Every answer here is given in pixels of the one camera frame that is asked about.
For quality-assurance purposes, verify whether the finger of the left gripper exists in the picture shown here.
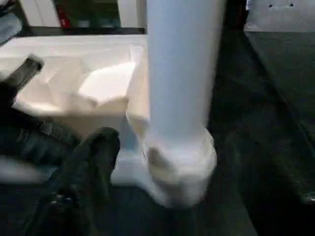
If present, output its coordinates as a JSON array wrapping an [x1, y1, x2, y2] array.
[[6, 56, 45, 92]]

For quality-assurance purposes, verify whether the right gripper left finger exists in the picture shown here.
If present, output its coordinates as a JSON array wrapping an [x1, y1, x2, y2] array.
[[24, 126, 122, 236]]

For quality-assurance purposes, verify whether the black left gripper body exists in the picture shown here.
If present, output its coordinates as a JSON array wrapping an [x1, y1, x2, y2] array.
[[0, 81, 82, 168]]

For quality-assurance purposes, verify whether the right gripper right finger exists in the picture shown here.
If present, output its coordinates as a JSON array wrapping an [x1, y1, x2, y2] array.
[[218, 137, 315, 236]]

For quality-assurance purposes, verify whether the white plastic table top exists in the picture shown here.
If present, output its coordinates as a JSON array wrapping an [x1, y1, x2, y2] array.
[[0, 33, 219, 210]]

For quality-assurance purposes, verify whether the white plastic table leg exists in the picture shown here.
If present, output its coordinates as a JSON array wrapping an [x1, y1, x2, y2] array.
[[144, 0, 227, 148]]

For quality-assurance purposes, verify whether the white cabinet with glass doors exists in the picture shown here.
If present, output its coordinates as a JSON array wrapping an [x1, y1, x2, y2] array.
[[17, 0, 146, 30]]

